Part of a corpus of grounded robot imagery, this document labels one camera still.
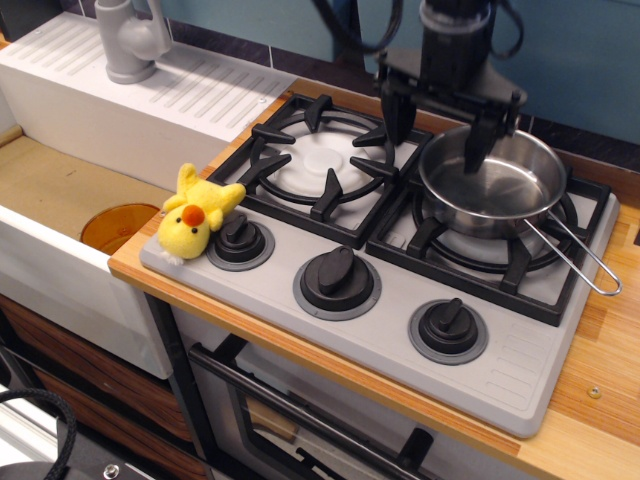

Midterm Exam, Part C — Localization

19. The black middle stove knob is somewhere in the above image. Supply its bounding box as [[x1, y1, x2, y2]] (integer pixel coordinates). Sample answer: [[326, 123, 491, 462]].
[[293, 246, 382, 322]]

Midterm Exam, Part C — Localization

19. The wooden drawer unit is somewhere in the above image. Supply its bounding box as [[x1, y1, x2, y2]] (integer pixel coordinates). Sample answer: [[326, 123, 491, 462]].
[[1, 297, 211, 479]]

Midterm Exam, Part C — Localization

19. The black stove knob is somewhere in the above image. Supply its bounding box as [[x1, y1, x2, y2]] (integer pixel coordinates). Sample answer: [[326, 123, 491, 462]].
[[408, 298, 489, 366], [206, 214, 275, 272], [293, 246, 382, 322]]

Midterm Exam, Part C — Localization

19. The black burner grate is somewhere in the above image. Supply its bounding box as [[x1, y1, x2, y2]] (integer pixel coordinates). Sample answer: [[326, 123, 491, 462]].
[[209, 94, 432, 249], [366, 157, 619, 327]]

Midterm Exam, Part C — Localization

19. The toy oven door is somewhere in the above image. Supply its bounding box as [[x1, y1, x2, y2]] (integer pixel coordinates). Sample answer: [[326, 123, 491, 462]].
[[187, 335, 510, 479]]

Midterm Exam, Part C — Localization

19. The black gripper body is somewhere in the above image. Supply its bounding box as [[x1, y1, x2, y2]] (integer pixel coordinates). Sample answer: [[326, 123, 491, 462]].
[[376, 48, 527, 124]]

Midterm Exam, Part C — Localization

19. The orange plastic plate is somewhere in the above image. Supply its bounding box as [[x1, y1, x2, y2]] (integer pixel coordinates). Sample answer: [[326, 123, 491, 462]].
[[80, 203, 159, 255]]

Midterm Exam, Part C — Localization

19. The black braided cable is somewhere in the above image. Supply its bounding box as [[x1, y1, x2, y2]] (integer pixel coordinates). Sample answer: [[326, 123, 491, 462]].
[[0, 387, 78, 480]]

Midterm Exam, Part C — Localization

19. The stainless steel pan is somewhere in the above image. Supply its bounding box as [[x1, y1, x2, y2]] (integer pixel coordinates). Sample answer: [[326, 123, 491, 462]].
[[418, 126, 623, 296]]

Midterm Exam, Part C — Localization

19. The yellow stuffed duck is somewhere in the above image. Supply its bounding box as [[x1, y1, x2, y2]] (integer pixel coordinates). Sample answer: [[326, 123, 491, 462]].
[[157, 163, 246, 265]]

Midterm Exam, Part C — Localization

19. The black left burner grate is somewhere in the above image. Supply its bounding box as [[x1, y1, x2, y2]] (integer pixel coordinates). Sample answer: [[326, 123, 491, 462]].
[[209, 94, 432, 249]]

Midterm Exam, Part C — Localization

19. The grey toy stove top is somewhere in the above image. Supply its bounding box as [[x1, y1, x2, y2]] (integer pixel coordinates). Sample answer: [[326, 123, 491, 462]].
[[138, 92, 622, 440]]

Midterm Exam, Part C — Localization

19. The black left stove knob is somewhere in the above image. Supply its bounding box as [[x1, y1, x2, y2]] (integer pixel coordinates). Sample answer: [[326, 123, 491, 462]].
[[206, 214, 275, 272]]

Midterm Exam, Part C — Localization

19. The white toy sink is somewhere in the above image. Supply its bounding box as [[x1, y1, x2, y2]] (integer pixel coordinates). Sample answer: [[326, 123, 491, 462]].
[[1, 13, 293, 379]]

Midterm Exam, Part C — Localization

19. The black right stove knob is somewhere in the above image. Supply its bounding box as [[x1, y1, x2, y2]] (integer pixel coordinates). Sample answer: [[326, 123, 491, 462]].
[[408, 298, 489, 366]]

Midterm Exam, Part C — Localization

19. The black right burner grate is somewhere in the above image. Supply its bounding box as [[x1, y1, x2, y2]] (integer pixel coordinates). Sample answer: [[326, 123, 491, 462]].
[[366, 157, 619, 327]]

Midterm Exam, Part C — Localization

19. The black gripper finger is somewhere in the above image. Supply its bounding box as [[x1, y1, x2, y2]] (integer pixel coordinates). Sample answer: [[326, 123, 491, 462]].
[[464, 107, 519, 174], [380, 83, 416, 145]]

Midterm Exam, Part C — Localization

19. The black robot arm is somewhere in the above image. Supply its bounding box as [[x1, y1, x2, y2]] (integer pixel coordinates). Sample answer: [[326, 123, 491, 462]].
[[378, 1, 527, 174]]

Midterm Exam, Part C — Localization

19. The grey toy faucet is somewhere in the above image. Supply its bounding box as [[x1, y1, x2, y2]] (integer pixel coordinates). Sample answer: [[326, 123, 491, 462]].
[[95, 0, 172, 85]]

